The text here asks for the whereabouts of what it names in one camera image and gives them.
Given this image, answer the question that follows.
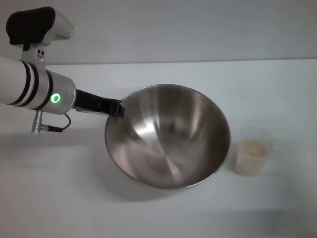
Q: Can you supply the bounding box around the white uncooked rice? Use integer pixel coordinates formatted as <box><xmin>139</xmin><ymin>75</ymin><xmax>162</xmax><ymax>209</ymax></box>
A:
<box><xmin>235</xmin><ymin>139</ymin><xmax>269</xmax><ymax>177</ymax></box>

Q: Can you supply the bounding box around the stainless steel mixing bowl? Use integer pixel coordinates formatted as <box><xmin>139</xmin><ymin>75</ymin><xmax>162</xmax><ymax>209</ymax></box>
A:
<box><xmin>104</xmin><ymin>83</ymin><xmax>232</xmax><ymax>190</ymax></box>

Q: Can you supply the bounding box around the clear plastic measuring cup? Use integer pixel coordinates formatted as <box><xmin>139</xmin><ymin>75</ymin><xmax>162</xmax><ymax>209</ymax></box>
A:
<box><xmin>233</xmin><ymin>126</ymin><xmax>273</xmax><ymax>177</ymax></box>

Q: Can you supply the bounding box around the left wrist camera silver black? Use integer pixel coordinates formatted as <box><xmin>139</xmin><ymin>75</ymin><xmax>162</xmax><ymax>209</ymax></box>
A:
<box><xmin>5</xmin><ymin>6</ymin><xmax>75</xmax><ymax>67</ymax></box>

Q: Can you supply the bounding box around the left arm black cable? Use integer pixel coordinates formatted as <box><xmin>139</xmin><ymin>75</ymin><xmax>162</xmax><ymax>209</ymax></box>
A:
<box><xmin>30</xmin><ymin>110</ymin><xmax>72</xmax><ymax>134</ymax></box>

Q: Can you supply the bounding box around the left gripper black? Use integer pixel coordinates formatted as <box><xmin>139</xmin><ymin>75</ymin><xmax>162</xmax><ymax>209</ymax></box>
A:
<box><xmin>75</xmin><ymin>89</ymin><xmax>125</xmax><ymax>117</ymax></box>

